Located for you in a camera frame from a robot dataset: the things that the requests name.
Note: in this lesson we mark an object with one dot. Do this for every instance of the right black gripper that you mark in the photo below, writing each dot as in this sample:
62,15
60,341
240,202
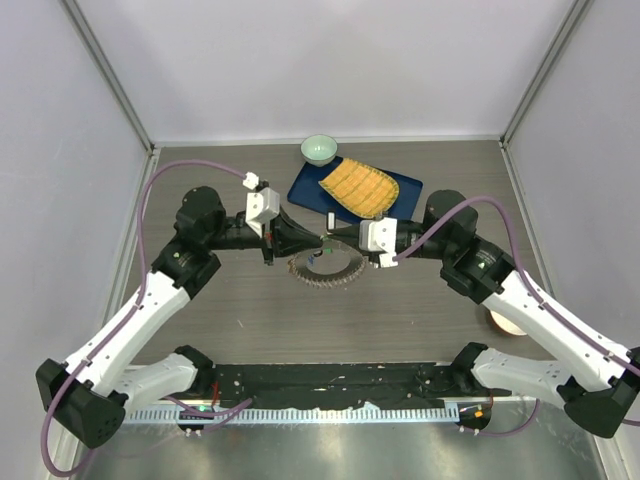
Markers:
349,234

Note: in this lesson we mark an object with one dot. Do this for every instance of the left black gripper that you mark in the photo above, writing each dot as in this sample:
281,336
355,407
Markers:
286,240

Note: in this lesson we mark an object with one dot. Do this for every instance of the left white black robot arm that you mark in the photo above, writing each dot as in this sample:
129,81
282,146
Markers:
90,393

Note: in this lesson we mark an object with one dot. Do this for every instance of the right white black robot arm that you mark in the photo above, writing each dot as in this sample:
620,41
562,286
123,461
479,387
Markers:
592,378

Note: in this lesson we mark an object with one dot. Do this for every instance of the yellow woven bamboo mat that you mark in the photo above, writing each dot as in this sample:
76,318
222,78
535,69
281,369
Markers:
361,189

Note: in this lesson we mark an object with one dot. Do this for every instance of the dark blue tray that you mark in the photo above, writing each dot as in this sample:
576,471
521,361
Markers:
307,192

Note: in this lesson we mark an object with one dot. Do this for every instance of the light green ceramic bowl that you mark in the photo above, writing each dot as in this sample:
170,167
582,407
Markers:
319,150

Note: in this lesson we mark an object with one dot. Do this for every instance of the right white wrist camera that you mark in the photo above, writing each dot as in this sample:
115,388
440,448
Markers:
379,237

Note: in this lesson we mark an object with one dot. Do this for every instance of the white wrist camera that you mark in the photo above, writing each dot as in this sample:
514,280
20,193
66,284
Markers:
379,237
262,203

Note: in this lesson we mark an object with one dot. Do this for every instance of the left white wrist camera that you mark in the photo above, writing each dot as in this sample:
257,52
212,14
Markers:
262,203

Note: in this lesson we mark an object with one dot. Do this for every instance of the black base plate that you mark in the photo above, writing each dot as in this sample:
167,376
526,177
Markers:
388,386

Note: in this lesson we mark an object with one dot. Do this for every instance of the slotted white cable duct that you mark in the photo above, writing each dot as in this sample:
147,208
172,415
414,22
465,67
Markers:
170,413

